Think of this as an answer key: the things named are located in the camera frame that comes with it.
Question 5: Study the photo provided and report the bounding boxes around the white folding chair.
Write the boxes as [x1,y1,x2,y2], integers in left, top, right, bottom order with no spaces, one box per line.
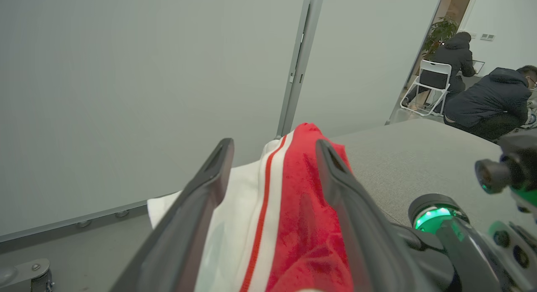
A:
[400,60,453,117]

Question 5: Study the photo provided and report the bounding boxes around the person in dark blue jacket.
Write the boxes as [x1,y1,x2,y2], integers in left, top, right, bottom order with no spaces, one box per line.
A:
[443,65,537,141]

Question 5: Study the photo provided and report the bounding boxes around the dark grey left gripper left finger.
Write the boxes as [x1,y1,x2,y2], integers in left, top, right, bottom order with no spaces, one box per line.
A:
[110,138,235,292]

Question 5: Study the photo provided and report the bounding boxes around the green potted plant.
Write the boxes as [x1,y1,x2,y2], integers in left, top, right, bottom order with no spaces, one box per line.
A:
[422,16,459,60]

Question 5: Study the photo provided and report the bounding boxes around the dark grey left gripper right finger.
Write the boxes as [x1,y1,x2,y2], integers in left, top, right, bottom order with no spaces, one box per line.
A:
[315,139,424,292]

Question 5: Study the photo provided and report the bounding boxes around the grey caster wheel bracket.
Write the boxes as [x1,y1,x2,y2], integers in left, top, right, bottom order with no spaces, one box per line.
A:
[0,258,54,292]

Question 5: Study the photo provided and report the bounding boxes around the red and white garment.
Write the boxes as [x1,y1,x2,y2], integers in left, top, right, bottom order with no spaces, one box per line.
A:
[147,123,357,292]

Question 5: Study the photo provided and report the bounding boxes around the grey metal partition post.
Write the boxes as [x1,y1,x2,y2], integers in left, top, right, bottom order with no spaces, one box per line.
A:
[276,0,326,138]

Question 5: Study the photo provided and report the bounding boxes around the person in black hooded jacket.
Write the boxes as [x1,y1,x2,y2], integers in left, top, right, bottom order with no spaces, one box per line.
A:
[405,31,477,114]

